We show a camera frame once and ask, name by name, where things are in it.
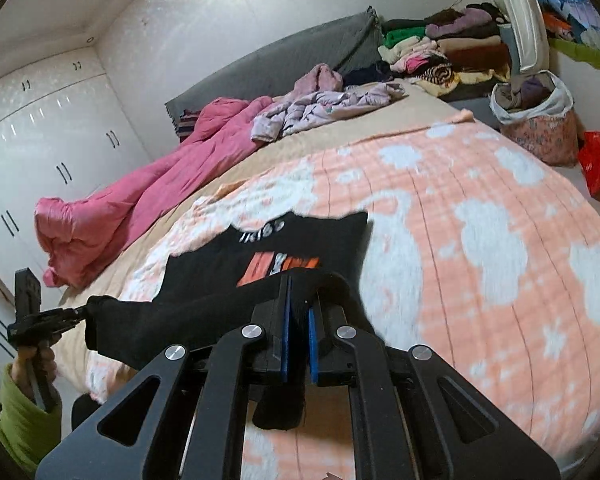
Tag beige bed sheet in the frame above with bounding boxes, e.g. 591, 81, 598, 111
54, 81, 462, 396

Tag striped pillow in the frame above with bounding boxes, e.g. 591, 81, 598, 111
175, 110, 200, 142

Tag pink quilt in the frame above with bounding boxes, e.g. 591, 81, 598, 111
34, 96, 274, 288

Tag stack of folded clothes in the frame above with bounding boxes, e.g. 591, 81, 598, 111
378, 2, 514, 101

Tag white curtain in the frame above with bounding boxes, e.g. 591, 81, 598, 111
493, 0, 550, 74

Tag green sleeve forearm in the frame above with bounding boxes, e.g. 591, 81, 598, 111
0, 364, 62, 479

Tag white wardrobe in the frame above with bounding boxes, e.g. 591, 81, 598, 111
0, 46, 154, 376

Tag orange white plush blanket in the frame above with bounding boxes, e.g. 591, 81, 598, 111
82, 114, 600, 480

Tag grey headboard cover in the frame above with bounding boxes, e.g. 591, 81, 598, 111
166, 6, 381, 138

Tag white bag with clothes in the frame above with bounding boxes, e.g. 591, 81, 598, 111
490, 70, 579, 167

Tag black IKISS sweater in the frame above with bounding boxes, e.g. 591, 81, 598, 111
83, 210, 382, 432

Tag left hand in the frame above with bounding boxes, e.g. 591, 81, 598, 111
10, 347, 57, 402

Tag lilac crumpled clothes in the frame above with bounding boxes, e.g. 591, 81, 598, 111
250, 81, 407, 144

